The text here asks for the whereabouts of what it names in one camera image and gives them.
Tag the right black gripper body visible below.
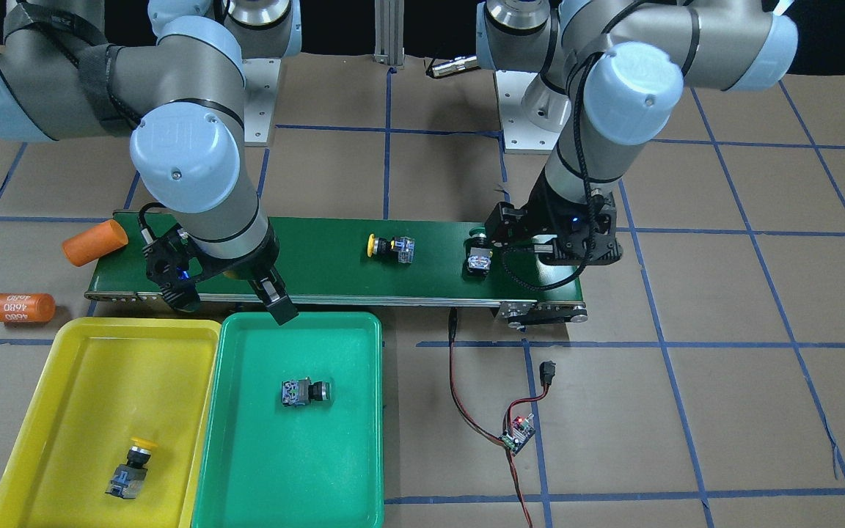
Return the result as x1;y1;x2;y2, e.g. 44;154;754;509
143;220;279;292

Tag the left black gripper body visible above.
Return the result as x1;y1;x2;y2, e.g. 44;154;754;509
523;180;619;252

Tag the green push button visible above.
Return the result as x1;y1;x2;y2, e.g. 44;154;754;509
463;227;493;278
279;377;332;408

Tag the plain orange cylinder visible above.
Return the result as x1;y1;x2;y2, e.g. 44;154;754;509
62;219;129;267

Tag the yellow push button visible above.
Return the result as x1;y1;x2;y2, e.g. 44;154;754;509
367;233;415;264
104;436;158;500

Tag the orange cylinder with 4680 print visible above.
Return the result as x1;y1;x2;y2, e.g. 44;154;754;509
0;292;56;323

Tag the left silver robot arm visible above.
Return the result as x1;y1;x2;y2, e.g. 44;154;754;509
476;1;800;266

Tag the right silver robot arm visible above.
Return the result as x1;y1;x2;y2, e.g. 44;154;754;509
0;1;298;325

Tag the green conveyor belt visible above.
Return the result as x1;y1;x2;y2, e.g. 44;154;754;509
85;211;589;327

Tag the yellow plastic tray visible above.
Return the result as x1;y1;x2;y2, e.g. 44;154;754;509
0;318;221;527

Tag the green plastic tray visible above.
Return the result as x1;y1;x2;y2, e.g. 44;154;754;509
191;312;384;527

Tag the small motor controller board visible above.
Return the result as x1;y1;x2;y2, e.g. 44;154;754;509
500;412;536;457

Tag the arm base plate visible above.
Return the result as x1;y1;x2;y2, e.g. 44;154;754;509
242;58;282;147
495;70;570;155

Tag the red black power cable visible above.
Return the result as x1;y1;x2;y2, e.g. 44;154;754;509
448;308;548;528

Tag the black inline switch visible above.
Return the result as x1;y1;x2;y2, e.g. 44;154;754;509
539;361;557;387

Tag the aluminium frame post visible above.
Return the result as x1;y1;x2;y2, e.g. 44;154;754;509
373;0;405;69

